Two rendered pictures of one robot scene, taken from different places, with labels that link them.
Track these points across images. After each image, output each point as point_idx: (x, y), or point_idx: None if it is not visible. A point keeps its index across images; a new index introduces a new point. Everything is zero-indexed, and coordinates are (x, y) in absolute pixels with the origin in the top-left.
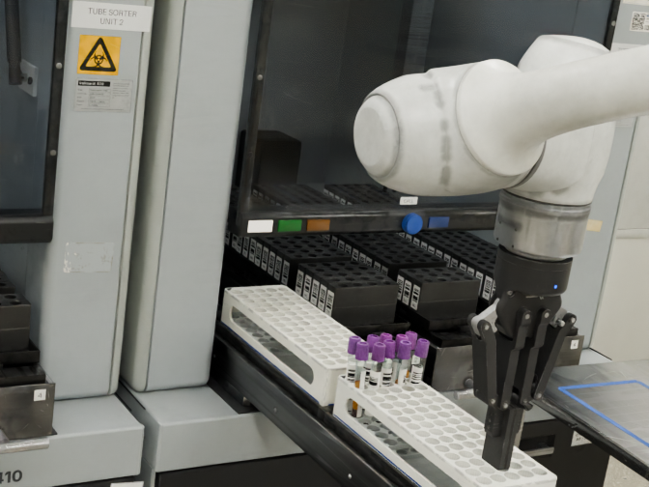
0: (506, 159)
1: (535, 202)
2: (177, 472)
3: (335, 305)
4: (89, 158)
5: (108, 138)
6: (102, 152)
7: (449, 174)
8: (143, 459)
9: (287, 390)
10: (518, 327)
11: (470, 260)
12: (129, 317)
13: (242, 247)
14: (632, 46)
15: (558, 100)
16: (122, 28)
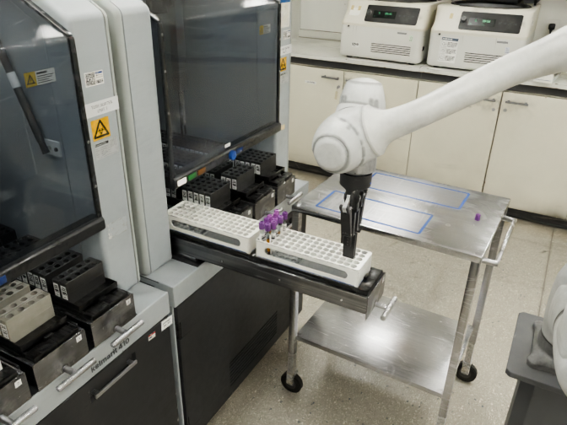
0: (384, 148)
1: None
2: (181, 303)
3: (211, 201)
4: (107, 181)
5: (113, 168)
6: (112, 175)
7: (363, 161)
8: None
9: (224, 251)
10: (357, 203)
11: (240, 158)
12: None
13: None
14: (284, 46)
15: (413, 122)
16: (107, 111)
